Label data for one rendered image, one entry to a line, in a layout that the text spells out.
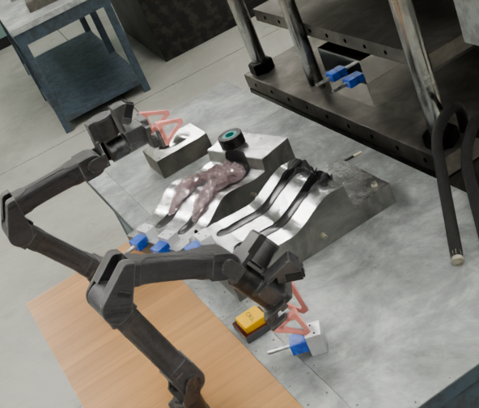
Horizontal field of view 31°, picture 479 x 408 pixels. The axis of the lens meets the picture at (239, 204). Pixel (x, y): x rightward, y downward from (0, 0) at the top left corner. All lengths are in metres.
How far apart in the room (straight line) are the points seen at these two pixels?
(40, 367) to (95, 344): 1.59
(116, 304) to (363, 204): 0.85
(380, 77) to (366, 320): 1.11
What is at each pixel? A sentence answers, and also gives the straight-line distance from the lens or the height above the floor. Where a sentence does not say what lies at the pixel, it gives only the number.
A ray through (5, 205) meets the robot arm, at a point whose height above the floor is 1.23.
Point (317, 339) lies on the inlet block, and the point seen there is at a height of 0.84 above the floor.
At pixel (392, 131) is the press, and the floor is 0.79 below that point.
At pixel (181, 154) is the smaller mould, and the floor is 0.85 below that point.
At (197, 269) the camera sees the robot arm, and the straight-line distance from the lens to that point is 1.76.
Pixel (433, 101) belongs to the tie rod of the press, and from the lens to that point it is 2.48.
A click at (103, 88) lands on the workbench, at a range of 6.36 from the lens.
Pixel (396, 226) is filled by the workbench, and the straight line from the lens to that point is 2.26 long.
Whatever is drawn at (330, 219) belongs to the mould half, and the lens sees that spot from 2.25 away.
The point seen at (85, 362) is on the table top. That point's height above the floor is 0.80.
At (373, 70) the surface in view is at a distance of 2.87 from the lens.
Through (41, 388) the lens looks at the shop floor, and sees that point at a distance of 3.81.
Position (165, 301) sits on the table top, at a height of 0.80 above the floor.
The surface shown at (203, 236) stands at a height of 0.92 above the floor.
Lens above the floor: 2.04
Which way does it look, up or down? 28 degrees down
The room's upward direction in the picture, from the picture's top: 24 degrees counter-clockwise
